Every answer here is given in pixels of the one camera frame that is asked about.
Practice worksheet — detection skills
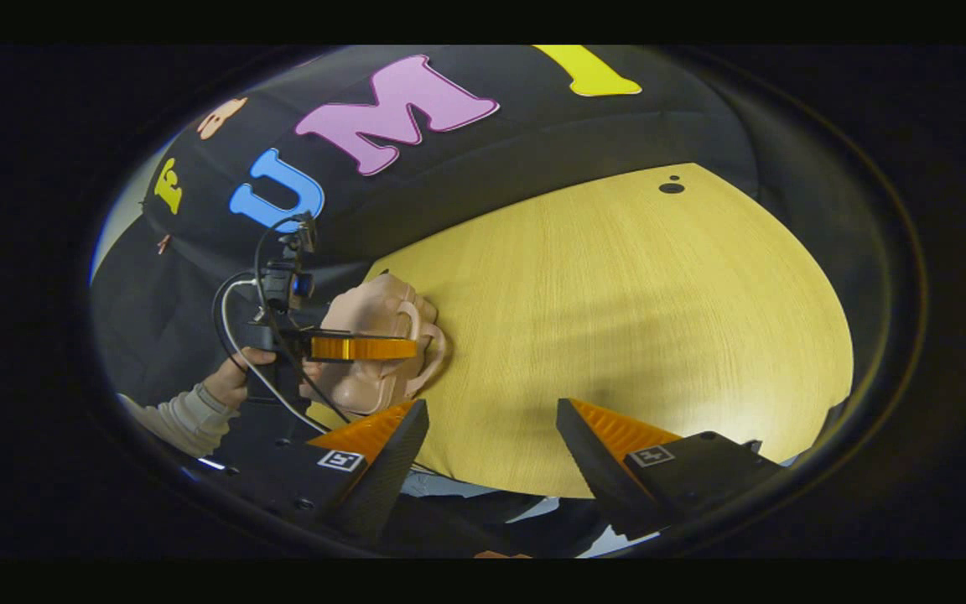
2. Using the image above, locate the black cable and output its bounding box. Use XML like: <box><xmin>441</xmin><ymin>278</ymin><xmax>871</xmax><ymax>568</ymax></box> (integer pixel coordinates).
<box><xmin>211</xmin><ymin>213</ymin><xmax>351</xmax><ymax>424</ymax></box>

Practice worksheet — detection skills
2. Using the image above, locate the black backdrop cloth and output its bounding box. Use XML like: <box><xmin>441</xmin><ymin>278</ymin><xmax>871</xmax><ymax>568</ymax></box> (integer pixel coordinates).
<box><xmin>89</xmin><ymin>44</ymin><xmax>794</xmax><ymax>405</ymax></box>

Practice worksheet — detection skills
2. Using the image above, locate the white cable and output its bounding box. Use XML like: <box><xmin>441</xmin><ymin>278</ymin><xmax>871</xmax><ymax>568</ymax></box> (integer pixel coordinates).
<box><xmin>221</xmin><ymin>279</ymin><xmax>335</xmax><ymax>435</ymax></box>

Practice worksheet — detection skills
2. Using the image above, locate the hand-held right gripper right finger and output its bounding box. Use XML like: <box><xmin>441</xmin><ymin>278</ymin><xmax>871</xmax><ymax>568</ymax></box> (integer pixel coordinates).
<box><xmin>555</xmin><ymin>398</ymin><xmax>788</xmax><ymax>542</ymax></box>

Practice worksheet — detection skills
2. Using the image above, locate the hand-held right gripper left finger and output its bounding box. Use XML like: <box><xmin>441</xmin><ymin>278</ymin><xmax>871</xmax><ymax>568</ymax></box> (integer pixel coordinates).
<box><xmin>210</xmin><ymin>398</ymin><xmax>431</xmax><ymax>544</ymax></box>

